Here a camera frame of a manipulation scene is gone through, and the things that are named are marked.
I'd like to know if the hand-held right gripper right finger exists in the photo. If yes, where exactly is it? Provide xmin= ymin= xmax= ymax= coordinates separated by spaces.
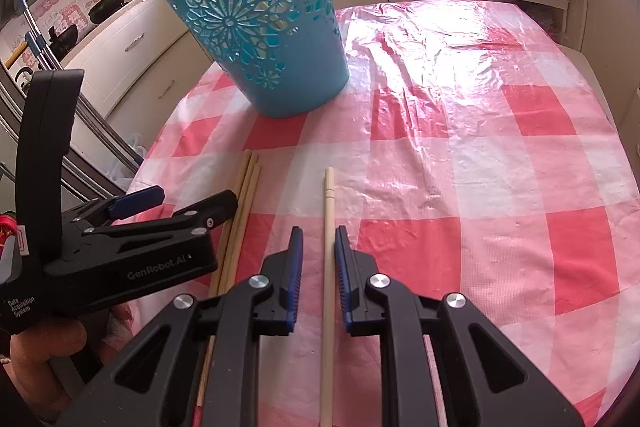
xmin=334 ymin=225 xmax=583 ymax=427

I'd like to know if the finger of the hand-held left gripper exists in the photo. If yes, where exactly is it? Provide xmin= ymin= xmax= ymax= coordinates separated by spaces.
xmin=82 ymin=189 xmax=239 ymax=250
xmin=69 ymin=186 xmax=166 ymax=229

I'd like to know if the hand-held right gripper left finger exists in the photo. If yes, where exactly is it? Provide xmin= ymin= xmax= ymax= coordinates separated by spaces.
xmin=57 ymin=226 xmax=305 ymax=427

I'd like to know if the wooden chopstick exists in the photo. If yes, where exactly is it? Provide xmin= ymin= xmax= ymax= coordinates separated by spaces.
xmin=196 ymin=163 xmax=262 ymax=409
xmin=207 ymin=149 xmax=252 ymax=298
xmin=320 ymin=168 xmax=336 ymax=427
xmin=217 ymin=152 xmax=259 ymax=295

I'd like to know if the blue perforated plastic basket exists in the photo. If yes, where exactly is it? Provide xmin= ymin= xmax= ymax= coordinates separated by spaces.
xmin=152 ymin=0 xmax=350 ymax=118

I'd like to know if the person's left hand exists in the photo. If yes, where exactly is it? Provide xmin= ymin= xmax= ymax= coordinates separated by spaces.
xmin=0 ymin=304 xmax=133 ymax=388

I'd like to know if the clear plastic bag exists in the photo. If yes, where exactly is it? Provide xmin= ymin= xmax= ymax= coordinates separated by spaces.
xmin=107 ymin=133 xmax=148 ymax=188

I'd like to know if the white drawer cabinet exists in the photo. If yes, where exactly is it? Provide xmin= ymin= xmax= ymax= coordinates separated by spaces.
xmin=62 ymin=0 xmax=211 ymax=122

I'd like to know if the small black wok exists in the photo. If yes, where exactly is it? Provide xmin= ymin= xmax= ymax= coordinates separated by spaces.
xmin=47 ymin=24 xmax=80 ymax=62

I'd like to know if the metal mop pole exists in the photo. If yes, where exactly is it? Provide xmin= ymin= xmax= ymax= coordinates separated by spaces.
xmin=9 ymin=0 xmax=146 ymax=168

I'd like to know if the pink checked plastic tablecloth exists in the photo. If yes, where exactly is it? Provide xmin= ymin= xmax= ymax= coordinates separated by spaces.
xmin=112 ymin=0 xmax=638 ymax=427

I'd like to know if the yellow broom handle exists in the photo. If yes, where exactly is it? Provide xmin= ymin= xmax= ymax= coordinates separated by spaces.
xmin=4 ymin=44 xmax=28 ymax=68

